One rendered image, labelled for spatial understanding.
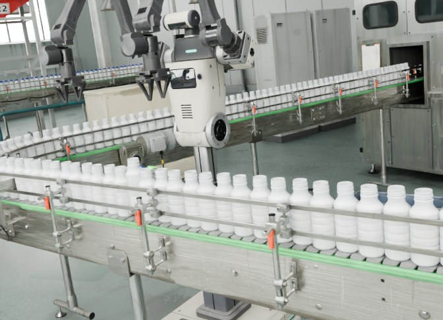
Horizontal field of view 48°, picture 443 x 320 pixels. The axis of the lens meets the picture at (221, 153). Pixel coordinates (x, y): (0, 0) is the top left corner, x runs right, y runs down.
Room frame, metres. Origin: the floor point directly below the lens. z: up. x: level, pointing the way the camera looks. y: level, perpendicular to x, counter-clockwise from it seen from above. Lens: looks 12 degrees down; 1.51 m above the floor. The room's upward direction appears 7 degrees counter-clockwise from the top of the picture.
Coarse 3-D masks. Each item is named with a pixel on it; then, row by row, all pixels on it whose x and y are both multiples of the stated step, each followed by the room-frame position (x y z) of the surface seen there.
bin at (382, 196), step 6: (360, 192) 1.72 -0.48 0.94; (378, 192) 1.68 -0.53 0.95; (384, 192) 1.66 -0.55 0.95; (360, 198) 1.72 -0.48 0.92; (378, 198) 1.68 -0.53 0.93; (384, 198) 1.66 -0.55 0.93; (408, 198) 1.61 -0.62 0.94; (438, 198) 1.55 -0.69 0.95; (414, 204) 1.60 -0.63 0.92; (438, 204) 1.55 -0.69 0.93
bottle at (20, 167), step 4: (16, 160) 1.93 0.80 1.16; (20, 160) 1.94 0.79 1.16; (16, 164) 1.94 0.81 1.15; (20, 164) 1.94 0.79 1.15; (24, 164) 1.95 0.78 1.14; (16, 168) 1.93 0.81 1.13; (20, 168) 1.93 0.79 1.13; (24, 168) 1.94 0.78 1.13; (16, 172) 1.92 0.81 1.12; (20, 172) 1.92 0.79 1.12; (16, 180) 1.93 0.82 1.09; (20, 180) 1.92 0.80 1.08; (24, 180) 1.93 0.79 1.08; (16, 184) 1.93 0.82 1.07; (20, 184) 1.92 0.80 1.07; (24, 184) 1.93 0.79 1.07; (16, 188) 1.93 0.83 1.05; (20, 188) 1.92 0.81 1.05; (24, 188) 1.92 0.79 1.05; (20, 196) 1.92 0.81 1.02; (24, 196) 1.92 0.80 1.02; (20, 200) 1.93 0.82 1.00; (24, 200) 1.93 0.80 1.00
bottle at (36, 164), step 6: (36, 162) 1.86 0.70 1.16; (36, 168) 1.86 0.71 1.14; (42, 168) 1.88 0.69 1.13; (30, 174) 1.86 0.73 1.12; (36, 174) 1.85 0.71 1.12; (36, 180) 1.85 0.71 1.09; (36, 186) 1.85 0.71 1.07; (42, 186) 1.85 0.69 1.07; (36, 192) 1.85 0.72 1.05; (42, 192) 1.85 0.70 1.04; (36, 198) 1.85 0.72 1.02
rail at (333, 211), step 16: (16, 176) 1.91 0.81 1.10; (32, 176) 1.84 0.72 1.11; (16, 192) 1.93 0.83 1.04; (160, 192) 1.44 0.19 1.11; (176, 192) 1.40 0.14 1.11; (128, 208) 1.53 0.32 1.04; (304, 208) 1.15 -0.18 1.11; (320, 208) 1.12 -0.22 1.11; (224, 224) 1.30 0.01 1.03; (240, 224) 1.27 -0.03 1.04; (256, 224) 1.24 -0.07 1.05; (432, 224) 0.97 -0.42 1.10; (336, 240) 1.10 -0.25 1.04; (352, 240) 1.08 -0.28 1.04
